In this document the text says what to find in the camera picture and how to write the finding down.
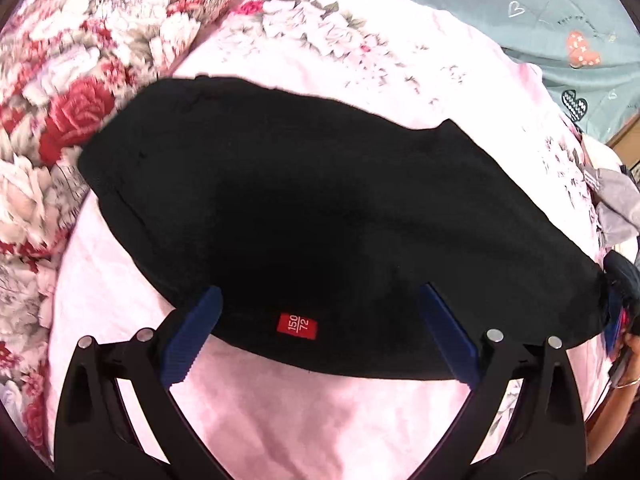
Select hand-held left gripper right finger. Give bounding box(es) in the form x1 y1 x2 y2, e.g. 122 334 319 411
418 283 587 480

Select white quilted cloth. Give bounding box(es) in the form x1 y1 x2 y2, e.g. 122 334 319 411
581 135 621 171

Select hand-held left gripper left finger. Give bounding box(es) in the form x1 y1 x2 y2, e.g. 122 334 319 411
54 285 224 480

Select grey sweatshirt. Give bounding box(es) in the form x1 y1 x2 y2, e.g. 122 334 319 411
592 165 640 248

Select wooden display cabinet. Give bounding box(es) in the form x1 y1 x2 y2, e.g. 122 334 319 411
607 112 640 181

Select red white floral quilt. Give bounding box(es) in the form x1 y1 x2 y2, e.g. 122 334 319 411
0 0 261 461

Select person's right forearm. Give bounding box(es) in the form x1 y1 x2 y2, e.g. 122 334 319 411
587 335 640 461

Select black pants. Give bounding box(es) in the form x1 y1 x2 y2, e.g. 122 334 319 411
77 74 613 382

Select teal heart printed sheet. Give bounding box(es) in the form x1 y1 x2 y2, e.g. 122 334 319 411
330 0 640 141

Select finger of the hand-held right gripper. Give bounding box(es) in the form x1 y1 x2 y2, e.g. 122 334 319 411
604 305 627 353
602 252 640 306

